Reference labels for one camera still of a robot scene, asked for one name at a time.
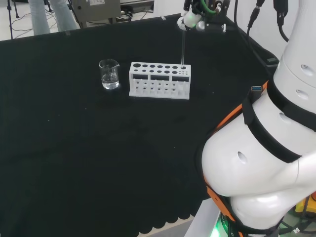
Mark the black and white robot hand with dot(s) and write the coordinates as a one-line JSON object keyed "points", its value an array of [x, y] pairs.
{"points": [[190, 19]]}

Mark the clear glass rod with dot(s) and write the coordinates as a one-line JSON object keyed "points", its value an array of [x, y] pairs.
{"points": [[183, 49]]}

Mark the white test tube rack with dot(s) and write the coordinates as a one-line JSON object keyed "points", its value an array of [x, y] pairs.
{"points": [[158, 92]]}

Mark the black box with green label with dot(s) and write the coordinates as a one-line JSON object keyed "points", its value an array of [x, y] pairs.
{"points": [[271, 60]]}

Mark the grey metal equipment case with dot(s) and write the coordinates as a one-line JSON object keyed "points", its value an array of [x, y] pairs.
{"points": [[98, 10]]}

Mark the blue USB plug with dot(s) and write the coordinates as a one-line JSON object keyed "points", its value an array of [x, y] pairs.
{"points": [[256, 88]]}

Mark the small clear glass beaker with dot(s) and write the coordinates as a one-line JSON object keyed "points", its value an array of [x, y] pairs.
{"points": [[109, 79]]}

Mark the person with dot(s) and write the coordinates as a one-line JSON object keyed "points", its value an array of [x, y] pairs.
{"points": [[39, 17]]}

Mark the black bench cloth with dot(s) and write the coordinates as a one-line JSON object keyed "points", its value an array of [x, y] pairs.
{"points": [[98, 148]]}

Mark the black tripod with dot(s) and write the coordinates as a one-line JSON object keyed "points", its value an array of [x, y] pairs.
{"points": [[9, 17]]}

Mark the yellow stop button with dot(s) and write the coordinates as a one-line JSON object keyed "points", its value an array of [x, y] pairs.
{"points": [[302, 206]]}

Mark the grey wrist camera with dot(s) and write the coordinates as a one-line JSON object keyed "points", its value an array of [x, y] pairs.
{"points": [[214, 27]]}

